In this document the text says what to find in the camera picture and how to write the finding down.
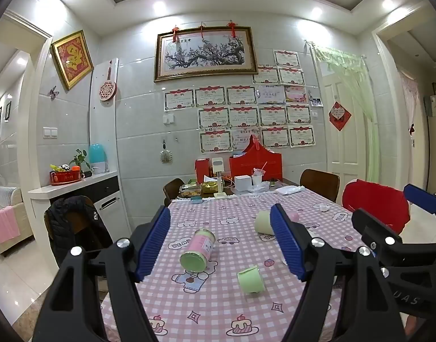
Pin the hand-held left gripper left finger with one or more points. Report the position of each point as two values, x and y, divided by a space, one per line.
154 244

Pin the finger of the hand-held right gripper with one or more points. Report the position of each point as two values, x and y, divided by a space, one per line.
420 196
376 226

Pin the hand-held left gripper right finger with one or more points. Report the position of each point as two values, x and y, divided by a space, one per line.
287 244

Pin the small pink cup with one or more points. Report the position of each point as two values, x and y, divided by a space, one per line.
293 216

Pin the pale yellow cup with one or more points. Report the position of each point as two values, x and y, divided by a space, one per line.
263 222

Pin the pink and green cup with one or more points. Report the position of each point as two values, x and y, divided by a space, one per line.
198 249

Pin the light green cup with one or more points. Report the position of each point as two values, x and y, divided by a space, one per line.
251 280

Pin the white cup with straws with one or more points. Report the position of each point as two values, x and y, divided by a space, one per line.
258 178

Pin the red chair cover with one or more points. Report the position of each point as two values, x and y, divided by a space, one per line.
374 199

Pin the small white object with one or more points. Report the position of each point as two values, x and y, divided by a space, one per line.
324 207

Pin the white plastic bag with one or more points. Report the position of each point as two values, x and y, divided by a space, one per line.
291 190

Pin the brown wooden chair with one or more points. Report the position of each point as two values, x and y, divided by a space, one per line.
319 184
172 189

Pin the small blue tin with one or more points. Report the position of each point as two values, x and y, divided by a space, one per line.
196 200

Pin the clear food container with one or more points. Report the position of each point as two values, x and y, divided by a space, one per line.
190 190

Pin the white sideboard cabinet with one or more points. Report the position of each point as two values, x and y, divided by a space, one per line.
107 194

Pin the white box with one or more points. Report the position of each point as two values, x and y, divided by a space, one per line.
244 183

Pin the white door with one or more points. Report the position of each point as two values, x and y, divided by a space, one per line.
346 153

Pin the gold snack packets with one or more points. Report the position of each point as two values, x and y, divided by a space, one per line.
210 187

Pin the black jacket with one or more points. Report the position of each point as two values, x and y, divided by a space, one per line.
73 228

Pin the red gift bag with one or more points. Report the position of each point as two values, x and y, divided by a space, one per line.
255 162

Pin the red box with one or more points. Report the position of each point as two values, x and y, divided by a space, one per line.
201 169

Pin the white desk lamp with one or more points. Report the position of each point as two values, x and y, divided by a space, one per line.
218 176

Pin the pink window curtain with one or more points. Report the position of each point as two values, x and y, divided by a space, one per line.
409 99

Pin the teal humidifier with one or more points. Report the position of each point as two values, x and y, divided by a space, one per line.
98 156

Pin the red tray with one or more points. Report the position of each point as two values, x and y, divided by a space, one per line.
65 178

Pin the green potted plant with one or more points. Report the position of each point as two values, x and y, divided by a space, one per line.
79 157

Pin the red diamond door decoration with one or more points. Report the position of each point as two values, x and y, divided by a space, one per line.
339 115

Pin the pink towel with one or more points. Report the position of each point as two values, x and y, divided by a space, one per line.
3 225

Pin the beige sofa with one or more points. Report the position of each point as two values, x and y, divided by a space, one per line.
8 199

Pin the round pink hanging ornament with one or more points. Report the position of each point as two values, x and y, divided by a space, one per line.
108 91

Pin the framed plum blossom painting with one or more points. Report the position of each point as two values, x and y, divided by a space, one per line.
205 53

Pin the red and gold framed picture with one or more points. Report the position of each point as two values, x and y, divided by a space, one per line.
72 58

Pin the red knot ornament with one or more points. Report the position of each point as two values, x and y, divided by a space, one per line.
232 28
175 34
202 30

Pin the hanging wall brush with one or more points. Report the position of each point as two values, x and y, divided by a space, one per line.
165 155

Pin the white wall switch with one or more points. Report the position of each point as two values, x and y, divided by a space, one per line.
169 118

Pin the group of wall certificates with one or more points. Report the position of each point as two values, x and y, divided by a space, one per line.
244 115

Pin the small wall photo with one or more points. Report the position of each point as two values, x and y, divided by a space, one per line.
316 102

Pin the white light switch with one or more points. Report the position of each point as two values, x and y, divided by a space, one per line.
50 132

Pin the butterfly wall decal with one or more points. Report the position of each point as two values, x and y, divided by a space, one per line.
53 92

